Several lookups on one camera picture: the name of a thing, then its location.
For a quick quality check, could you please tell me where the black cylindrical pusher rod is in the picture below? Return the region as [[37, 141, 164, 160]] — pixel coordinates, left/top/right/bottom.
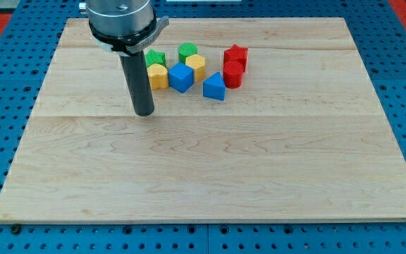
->
[[120, 52, 154, 116]]

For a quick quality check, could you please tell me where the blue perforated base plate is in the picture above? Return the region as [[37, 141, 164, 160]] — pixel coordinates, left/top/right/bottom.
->
[[0, 1, 406, 253]]

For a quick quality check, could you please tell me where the red cylinder block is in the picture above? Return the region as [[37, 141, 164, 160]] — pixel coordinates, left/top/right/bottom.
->
[[223, 61, 244, 89]]

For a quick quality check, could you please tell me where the blue cube block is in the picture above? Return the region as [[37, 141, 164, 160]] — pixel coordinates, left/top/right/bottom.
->
[[168, 62, 194, 93]]

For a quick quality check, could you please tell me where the blue triangle block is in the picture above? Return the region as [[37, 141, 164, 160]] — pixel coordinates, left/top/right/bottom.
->
[[202, 72, 226, 101]]

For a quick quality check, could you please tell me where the wooden board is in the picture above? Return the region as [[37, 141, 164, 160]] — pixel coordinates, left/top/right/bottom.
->
[[0, 18, 406, 224]]

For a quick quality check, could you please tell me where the green star block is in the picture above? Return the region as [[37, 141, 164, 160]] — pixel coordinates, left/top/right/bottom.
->
[[144, 49, 166, 67]]

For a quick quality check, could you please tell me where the yellow hexagon block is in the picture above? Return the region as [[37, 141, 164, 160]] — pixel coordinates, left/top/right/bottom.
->
[[185, 54, 206, 83]]

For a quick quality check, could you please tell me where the green cylinder block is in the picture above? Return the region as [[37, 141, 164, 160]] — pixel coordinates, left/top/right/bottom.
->
[[178, 42, 198, 64]]

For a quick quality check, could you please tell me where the red star block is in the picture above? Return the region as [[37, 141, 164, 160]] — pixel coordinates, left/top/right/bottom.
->
[[223, 44, 248, 72]]

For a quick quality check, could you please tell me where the yellow heart block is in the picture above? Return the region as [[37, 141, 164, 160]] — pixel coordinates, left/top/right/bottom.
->
[[147, 63, 169, 90]]

